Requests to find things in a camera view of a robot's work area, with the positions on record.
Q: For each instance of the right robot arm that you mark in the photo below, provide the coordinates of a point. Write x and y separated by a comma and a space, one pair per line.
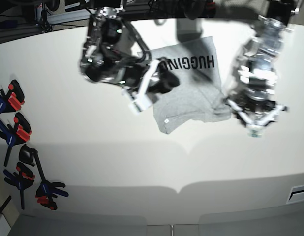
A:
102, 61

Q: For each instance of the long black bar clamp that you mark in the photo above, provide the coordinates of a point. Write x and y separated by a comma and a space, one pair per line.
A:
47, 191

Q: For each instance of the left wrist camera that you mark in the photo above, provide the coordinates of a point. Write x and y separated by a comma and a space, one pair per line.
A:
256, 131

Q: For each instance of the blue clamp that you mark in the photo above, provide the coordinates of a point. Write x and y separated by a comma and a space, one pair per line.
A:
22, 180
11, 101
15, 135

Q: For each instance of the grey T-shirt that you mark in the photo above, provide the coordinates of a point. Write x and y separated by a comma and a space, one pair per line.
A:
199, 95

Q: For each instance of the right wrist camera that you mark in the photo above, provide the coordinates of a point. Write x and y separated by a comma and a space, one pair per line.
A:
139, 103

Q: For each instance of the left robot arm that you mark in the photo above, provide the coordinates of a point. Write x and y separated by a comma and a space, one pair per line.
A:
255, 76

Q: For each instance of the blue clamp top left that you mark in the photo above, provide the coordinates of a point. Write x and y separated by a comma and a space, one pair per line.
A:
11, 101

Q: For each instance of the blue box on rail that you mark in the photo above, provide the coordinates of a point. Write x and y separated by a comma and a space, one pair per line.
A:
8, 24

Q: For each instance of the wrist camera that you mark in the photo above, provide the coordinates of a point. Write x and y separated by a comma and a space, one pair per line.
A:
256, 131
139, 103

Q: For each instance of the white label plate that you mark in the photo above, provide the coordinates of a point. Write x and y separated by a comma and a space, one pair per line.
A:
296, 195

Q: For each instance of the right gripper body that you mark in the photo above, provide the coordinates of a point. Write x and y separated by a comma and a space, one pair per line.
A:
138, 80

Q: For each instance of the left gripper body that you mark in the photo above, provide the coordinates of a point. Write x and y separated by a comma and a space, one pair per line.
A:
254, 109

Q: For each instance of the aluminium frame rail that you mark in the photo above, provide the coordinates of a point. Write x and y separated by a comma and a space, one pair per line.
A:
29, 23

